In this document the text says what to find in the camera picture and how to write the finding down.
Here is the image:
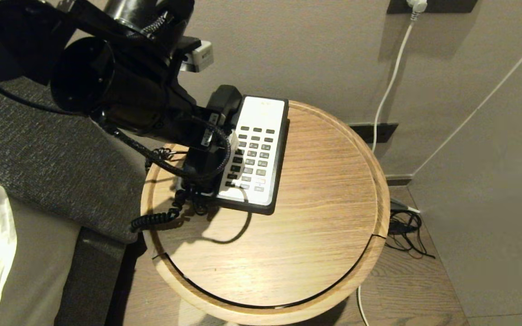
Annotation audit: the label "large black wall outlet plate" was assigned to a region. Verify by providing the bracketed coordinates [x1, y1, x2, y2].
[387, 0, 478, 16]

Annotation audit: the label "black telephone handset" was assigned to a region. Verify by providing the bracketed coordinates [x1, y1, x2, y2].
[180, 85, 243, 194]

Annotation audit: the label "black and white telephone base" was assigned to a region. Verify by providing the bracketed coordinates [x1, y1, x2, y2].
[177, 95, 290, 215]

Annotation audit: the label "grey cable connector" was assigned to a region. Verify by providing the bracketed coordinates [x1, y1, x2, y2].
[389, 198, 421, 214]

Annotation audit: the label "black coiled phone cord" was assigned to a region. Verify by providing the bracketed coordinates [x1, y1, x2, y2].
[130, 147, 214, 233]

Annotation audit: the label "beige mattress cover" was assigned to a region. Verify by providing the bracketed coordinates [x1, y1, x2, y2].
[0, 195, 82, 326]

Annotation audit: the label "dark fabric bed base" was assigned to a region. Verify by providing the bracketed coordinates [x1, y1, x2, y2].
[55, 226, 128, 326]

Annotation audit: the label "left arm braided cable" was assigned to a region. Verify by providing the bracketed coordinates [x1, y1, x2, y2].
[91, 111, 233, 182]

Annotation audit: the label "round wooden side table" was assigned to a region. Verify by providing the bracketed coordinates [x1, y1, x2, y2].
[141, 101, 391, 325]

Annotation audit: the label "tangled black floor cables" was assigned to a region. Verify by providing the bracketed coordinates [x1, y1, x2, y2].
[386, 209, 436, 260]

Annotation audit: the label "white power cable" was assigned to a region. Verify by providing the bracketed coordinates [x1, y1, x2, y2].
[356, 11, 420, 326]

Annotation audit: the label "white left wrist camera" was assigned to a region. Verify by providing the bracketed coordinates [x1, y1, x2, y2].
[180, 40, 214, 73]

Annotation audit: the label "grey fabric headboard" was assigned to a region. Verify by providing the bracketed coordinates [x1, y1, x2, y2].
[0, 72, 148, 245]

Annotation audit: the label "small black wall plate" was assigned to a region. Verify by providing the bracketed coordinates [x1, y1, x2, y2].
[349, 123, 399, 144]

